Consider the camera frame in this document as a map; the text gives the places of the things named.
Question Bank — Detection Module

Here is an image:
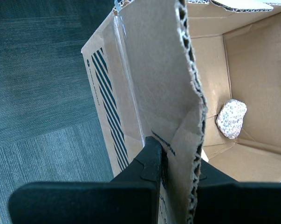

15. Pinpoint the pinkish speckled granite rock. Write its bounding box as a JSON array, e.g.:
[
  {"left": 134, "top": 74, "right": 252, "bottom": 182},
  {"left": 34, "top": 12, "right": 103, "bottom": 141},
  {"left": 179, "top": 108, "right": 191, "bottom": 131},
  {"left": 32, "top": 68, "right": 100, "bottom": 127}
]
[{"left": 215, "top": 99, "right": 247, "bottom": 140}]

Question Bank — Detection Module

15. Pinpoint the brown cardboard box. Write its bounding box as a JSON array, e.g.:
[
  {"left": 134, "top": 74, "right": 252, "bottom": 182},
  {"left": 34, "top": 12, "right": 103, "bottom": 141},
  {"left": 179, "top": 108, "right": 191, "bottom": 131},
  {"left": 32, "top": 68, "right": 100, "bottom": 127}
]
[{"left": 81, "top": 0, "right": 281, "bottom": 224}]

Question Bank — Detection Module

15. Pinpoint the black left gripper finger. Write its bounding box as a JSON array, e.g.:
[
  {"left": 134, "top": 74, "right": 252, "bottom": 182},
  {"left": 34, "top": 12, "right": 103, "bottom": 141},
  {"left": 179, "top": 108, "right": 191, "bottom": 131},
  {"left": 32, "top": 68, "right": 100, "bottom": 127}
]
[
  {"left": 195, "top": 158, "right": 281, "bottom": 224},
  {"left": 8, "top": 136, "right": 164, "bottom": 224}
]

